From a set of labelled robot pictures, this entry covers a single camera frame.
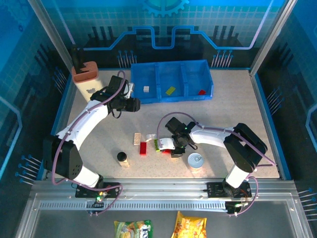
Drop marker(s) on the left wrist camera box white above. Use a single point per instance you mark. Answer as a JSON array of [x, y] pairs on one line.
[[130, 89]]

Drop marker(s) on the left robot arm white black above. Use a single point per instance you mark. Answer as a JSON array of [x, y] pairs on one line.
[[69, 161]]

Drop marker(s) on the small red lego brick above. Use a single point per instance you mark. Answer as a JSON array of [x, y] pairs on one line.
[[201, 92]]

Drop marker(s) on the small circuit board with LEDs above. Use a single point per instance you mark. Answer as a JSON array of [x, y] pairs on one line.
[[99, 198], [239, 205]]

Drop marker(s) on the blue plastic bin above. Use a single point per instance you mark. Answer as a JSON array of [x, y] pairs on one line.
[[195, 77], [171, 77], [143, 79]]

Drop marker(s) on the cream knife block pink top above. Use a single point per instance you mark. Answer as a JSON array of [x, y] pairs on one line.
[[85, 79]]

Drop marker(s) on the aluminium front rail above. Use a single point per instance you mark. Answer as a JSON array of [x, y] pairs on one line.
[[161, 186]]

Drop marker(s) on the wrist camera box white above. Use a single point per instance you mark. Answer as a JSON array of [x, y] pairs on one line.
[[166, 144], [130, 89]]

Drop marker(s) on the green snack bag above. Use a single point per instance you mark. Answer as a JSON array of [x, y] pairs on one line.
[[132, 229]]

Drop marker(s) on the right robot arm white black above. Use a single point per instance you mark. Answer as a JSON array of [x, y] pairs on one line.
[[210, 138]]

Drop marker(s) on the aluminium frame post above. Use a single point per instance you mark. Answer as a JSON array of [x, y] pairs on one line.
[[272, 37], [49, 32]]

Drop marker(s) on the small white lego brick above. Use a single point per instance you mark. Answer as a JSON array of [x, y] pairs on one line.
[[146, 88]]

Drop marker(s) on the spice jar black lid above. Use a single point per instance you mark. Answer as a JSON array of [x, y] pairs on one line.
[[121, 156]]

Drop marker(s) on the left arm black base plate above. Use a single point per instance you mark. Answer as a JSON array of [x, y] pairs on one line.
[[84, 192]]

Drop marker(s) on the green lego brick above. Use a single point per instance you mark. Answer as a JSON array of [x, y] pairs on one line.
[[156, 145], [170, 90]]

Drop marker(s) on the blue table edge trim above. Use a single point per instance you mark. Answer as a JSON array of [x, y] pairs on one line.
[[259, 86], [60, 111]]

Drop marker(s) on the silver tin can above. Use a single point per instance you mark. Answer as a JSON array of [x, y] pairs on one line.
[[195, 160]]

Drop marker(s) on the long red lego brick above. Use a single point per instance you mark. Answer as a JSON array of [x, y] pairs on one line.
[[143, 148]]

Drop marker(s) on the yellow snack bag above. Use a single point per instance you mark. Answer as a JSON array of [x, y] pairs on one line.
[[189, 225]]

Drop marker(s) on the long white lego brick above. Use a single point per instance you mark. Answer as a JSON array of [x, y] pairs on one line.
[[137, 138]]

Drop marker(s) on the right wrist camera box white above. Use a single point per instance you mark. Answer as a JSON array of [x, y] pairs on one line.
[[166, 144]]

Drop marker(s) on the clear lego brick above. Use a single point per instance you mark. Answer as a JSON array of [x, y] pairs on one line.
[[150, 137]]

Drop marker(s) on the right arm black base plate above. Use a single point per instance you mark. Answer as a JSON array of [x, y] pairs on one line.
[[215, 189]]

